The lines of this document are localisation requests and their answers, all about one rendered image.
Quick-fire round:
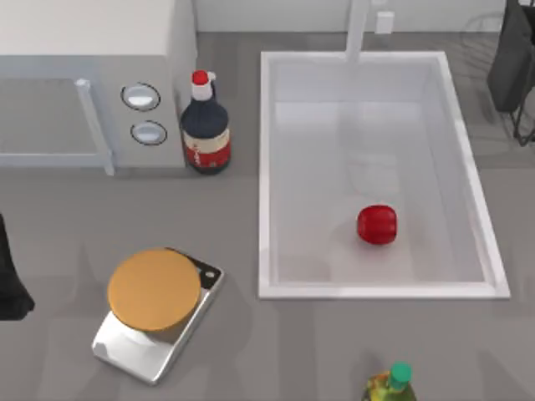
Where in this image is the tall white tap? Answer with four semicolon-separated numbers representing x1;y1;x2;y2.
344;0;369;64

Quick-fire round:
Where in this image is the red bell pepper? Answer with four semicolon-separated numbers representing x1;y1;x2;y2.
356;204;399;246

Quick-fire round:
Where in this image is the microwave door handle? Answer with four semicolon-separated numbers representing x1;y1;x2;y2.
75;78;116;176

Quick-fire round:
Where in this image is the green capped bottle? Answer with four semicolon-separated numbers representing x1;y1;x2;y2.
362;361;417;401

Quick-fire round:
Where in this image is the small microwave knob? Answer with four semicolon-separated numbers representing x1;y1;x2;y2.
130;119;169;147

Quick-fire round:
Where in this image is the large microwave knob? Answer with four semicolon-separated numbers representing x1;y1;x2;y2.
120;81;162;113

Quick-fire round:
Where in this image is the black chair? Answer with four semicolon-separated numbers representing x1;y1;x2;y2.
487;0;535;147

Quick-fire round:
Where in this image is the silver kitchen scale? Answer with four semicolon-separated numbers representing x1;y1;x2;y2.
91;247;225;387

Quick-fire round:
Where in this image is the dark bottle with red cap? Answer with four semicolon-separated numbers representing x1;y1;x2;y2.
180;69;232;175

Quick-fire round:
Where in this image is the pale microwave oven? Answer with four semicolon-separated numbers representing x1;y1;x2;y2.
0;0;199;177

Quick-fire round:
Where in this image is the white sink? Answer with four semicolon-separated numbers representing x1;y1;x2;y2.
257;50;512;301

